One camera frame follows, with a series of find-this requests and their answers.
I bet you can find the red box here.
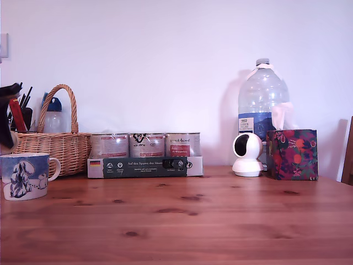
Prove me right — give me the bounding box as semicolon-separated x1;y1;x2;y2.
9;98;28;133

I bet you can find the black utensil holder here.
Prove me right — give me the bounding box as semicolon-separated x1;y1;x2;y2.
21;107;34;133

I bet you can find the small bottle with blue cap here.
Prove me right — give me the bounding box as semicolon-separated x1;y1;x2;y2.
43;97;68;134

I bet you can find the blue white snowy-tree mug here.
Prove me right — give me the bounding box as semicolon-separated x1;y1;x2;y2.
0;152;61;202

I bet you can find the tin can white text label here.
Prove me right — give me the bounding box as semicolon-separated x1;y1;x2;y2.
90;132;130;159

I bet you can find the tin can recycling symbol label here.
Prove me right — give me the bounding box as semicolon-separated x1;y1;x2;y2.
129;132;166;159

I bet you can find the dark green cardboard can tray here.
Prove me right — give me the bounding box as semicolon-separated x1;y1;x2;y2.
87;155;204;179

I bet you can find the tin can red label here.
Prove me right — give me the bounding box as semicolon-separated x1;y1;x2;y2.
165;131;201;158

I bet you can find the large clear water bottle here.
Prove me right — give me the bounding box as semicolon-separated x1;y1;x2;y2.
237;57;291;164

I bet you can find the white tissue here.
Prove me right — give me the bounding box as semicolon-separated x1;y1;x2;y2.
271;101;296;131

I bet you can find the floral tissue box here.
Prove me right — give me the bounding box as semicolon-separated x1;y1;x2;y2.
265;128;319;182

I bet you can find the wicker basket with handle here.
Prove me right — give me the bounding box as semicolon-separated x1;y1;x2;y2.
12;83;93;178

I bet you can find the small white round camera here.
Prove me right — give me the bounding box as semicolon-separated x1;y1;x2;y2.
232;132;264;178

